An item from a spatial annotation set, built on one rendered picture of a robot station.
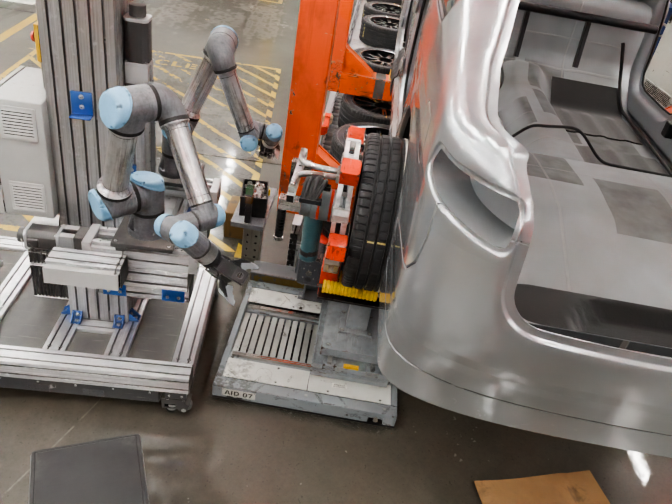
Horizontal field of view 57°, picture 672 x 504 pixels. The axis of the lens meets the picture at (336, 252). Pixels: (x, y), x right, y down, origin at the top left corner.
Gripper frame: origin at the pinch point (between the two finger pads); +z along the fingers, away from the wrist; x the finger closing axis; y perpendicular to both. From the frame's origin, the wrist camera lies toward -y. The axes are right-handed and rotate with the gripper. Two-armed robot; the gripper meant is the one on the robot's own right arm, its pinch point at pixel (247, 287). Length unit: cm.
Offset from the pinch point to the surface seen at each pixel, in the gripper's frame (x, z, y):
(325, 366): 1, 87, 16
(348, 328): -20, 93, 20
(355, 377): -2, 97, 6
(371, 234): -44, 29, -10
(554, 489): -5, 139, -81
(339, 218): -43.4, 22.8, 2.1
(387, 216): -52, 27, -14
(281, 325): -7, 95, 58
